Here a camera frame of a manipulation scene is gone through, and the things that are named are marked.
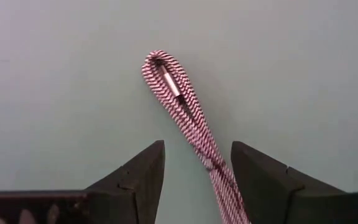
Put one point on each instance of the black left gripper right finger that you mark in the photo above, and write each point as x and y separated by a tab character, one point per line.
266	186

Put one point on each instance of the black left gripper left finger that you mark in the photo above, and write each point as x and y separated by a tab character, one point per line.
138	186

